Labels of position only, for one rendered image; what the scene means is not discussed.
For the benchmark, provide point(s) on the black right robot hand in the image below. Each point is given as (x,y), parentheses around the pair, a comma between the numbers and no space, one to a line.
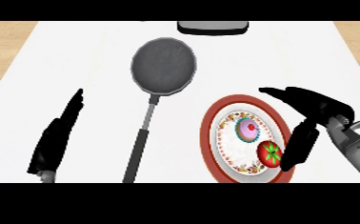
(308,107)

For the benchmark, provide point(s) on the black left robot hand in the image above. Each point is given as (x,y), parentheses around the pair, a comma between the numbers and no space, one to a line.
(56,138)

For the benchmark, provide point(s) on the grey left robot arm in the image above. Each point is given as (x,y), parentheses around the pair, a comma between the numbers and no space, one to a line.
(45,177)

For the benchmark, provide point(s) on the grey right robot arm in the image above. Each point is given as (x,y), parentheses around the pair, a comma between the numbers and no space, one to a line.
(345,142)

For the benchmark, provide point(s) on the red tomato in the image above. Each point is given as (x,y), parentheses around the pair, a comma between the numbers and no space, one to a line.
(267,154)

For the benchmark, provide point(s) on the red-rimmed patterned plate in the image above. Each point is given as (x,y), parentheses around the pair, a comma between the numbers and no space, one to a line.
(228,138)

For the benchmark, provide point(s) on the grey frying pan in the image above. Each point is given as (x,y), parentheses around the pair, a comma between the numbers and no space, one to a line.
(160,67)

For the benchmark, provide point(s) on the pink frosted cupcake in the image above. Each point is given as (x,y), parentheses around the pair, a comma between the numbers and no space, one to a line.
(248,129)

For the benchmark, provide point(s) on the grey flat appliance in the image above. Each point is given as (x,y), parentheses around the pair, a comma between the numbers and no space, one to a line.
(212,27)

